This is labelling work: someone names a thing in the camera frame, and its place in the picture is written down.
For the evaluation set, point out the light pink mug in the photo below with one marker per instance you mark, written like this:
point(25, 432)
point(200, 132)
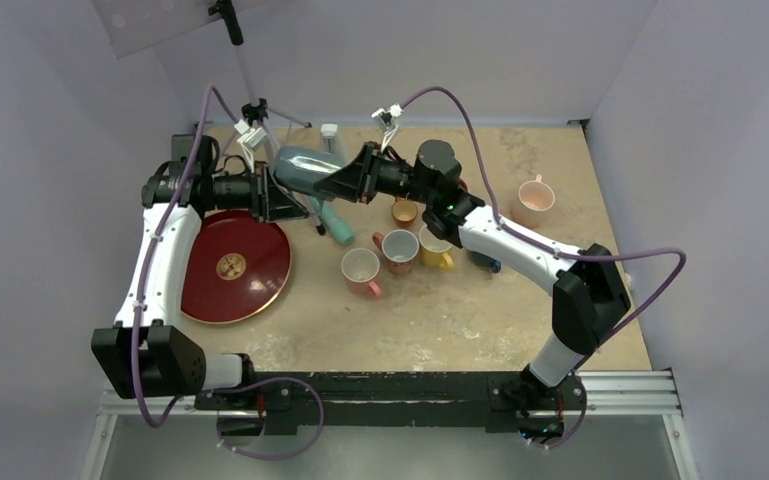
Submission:
point(533, 202)

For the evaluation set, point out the white perforated board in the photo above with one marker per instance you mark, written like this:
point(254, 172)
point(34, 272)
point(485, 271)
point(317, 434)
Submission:
point(135, 25)

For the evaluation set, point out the yellow mug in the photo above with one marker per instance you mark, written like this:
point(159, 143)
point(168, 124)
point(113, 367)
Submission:
point(434, 252)

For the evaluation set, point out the small orange mug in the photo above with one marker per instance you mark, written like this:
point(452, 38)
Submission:
point(404, 213)

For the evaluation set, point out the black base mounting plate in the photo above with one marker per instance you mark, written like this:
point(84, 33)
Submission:
point(495, 401)

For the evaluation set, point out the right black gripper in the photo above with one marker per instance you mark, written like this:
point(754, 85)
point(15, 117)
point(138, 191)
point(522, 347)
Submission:
point(358, 182)

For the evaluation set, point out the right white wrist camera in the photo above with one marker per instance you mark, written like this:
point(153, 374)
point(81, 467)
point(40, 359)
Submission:
point(388, 121)

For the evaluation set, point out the aluminium frame rail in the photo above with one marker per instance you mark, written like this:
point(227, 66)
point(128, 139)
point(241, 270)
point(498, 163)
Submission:
point(631, 428)

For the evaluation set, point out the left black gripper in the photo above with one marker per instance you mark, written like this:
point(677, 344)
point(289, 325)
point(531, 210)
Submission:
point(267, 201)

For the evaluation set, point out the salmon mug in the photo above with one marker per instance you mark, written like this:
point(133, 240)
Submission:
point(400, 248)

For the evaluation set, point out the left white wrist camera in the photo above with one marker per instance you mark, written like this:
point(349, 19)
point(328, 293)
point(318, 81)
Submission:
point(250, 139)

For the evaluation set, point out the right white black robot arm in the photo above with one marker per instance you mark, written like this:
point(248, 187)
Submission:
point(588, 295)

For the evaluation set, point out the blue white mug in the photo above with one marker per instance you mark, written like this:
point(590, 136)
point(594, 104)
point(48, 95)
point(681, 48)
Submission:
point(485, 262)

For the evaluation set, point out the silver tripod stand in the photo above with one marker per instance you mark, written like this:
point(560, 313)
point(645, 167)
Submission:
point(257, 107)

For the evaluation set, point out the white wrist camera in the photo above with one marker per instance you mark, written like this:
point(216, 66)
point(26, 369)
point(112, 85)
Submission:
point(388, 121)
point(250, 139)

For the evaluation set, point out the white metronome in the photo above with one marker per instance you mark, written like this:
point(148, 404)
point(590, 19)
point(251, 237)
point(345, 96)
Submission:
point(331, 140)

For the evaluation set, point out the dark grey mug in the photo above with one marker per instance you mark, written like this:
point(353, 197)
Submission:
point(299, 168)

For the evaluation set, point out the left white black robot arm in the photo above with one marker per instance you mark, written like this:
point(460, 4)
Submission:
point(145, 354)

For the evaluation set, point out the red round tray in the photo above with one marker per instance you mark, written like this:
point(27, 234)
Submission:
point(237, 267)

